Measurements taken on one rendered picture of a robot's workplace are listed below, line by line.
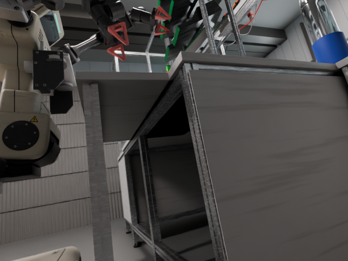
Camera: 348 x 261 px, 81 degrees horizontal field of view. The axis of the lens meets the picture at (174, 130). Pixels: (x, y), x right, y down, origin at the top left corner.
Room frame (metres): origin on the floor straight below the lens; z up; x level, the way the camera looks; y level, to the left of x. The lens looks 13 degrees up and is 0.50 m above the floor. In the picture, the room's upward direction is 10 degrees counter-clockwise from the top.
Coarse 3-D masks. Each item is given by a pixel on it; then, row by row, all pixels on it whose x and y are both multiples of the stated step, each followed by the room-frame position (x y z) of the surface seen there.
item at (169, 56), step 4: (188, 40) 1.03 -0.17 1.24; (172, 44) 1.00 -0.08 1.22; (180, 44) 1.01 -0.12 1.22; (184, 44) 1.04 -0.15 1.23; (168, 48) 0.99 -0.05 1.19; (172, 48) 1.00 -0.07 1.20; (176, 48) 1.03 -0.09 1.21; (180, 48) 1.05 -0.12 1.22; (184, 48) 1.08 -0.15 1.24; (168, 52) 1.02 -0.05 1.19; (172, 52) 1.05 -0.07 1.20; (176, 52) 1.07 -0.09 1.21; (168, 56) 1.06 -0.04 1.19; (172, 56) 1.09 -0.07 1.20; (176, 56) 1.12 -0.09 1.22; (168, 60) 1.11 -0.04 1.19
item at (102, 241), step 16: (96, 96) 0.58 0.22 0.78; (96, 112) 0.58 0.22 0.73; (96, 128) 0.58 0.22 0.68; (96, 144) 0.57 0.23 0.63; (96, 160) 0.58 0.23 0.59; (96, 176) 0.58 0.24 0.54; (96, 192) 0.57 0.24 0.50; (96, 208) 0.57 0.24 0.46; (96, 224) 0.57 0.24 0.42; (96, 240) 0.57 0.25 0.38; (96, 256) 0.57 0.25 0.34; (112, 256) 0.58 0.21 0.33
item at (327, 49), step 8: (336, 32) 1.01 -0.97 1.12; (320, 40) 1.05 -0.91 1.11; (328, 40) 1.03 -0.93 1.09; (336, 40) 1.01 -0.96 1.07; (344, 40) 1.01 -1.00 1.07; (312, 48) 1.12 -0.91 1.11; (320, 48) 1.06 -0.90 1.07; (328, 48) 1.03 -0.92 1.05; (336, 48) 1.02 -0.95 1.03; (344, 48) 1.01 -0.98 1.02; (320, 56) 1.08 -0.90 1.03; (328, 56) 1.04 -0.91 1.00; (336, 56) 1.02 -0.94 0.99; (344, 56) 1.01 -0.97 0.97
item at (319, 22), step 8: (304, 0) 1.06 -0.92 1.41; (312, 0) 1.03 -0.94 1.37; (320, 0) 1.02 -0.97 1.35; (304, 8) 1.07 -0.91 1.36; (312, 8) 1.04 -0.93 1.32; (320, 8) 1.02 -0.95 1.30; (328, 8) 1.02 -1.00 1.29; (304, 16) 1.09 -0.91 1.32; (312, 16) 1.05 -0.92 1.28; (320, 16) 1.03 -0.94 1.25; (328, 16) 1.02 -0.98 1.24; (312, 24) 1.07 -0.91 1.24; (320, 24) 1.04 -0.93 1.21; (328, 24) 1.02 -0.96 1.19; (336, 24) 1.03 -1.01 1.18; (312, 32) 1.08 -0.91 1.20; (320, 32) 1.05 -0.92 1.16; (328, 32) 1.03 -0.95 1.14; (312, 40) 1.11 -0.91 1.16
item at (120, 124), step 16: (80, 80) 0.55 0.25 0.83; (96, 80) 0.57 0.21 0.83; (112, 80) 0.59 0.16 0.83; (128, 80) 0.60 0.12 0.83; (144, 80) 0.62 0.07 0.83; (160, 80) 0.64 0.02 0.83; (80, 96) 0.66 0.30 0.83; (112, 96) 0.70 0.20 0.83; (128, 96) 0.72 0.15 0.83; (144, 96) 0.75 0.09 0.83; (160, 96) 0.78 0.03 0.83; (112, 112) 0.86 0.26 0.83; (128, 112) 0.90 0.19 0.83; (144, 112) 0.94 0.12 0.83; (112, 128) 1.11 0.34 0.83; (128, 128) 1.17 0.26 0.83; (160, 128) 1.30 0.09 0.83
